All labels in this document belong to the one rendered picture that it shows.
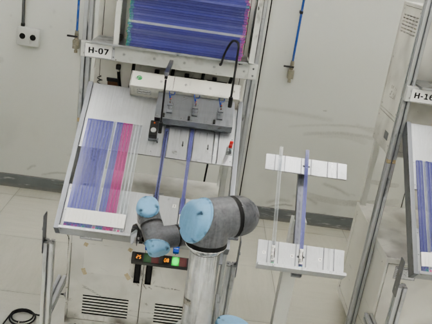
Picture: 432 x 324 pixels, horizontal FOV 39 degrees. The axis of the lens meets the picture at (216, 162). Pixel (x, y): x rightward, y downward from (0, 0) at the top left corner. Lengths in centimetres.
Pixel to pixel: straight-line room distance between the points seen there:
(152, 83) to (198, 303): 124
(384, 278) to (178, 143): 114
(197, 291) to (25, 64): 295
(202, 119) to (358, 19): 189
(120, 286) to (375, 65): 236
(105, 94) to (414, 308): 175
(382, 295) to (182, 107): 128
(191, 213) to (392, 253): 152
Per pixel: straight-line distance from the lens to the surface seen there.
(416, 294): 304
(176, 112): 263
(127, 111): 270
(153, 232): 198
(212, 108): 266
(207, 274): 169
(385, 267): 293
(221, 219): 161
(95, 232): 244
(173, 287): 289
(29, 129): 449
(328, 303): 366
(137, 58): 270
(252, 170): 439
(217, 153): 261
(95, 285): 293
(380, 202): 301
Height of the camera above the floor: 183
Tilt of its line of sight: 19 degrees down
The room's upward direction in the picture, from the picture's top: 8 degrees clockwise
